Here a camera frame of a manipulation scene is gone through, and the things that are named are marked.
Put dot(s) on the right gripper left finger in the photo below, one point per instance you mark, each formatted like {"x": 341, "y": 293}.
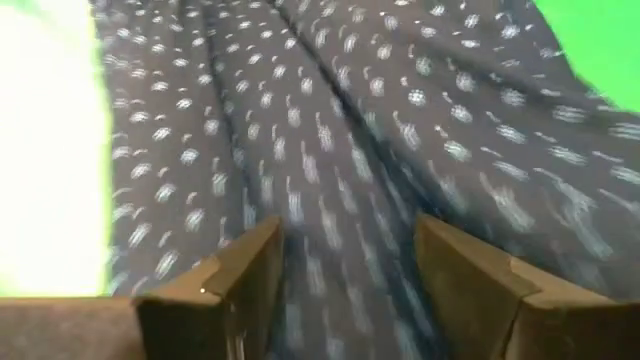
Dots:
{"x": 235, "y": 300}

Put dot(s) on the white shirt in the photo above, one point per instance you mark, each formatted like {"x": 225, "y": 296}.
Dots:
{"x": 45, "y": 150}

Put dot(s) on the dark navy garment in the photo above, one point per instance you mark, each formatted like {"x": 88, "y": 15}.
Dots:
{"x": 350, "y": 125}

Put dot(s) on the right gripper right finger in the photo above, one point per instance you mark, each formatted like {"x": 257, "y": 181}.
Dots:
{"x": 480, "y": 300}

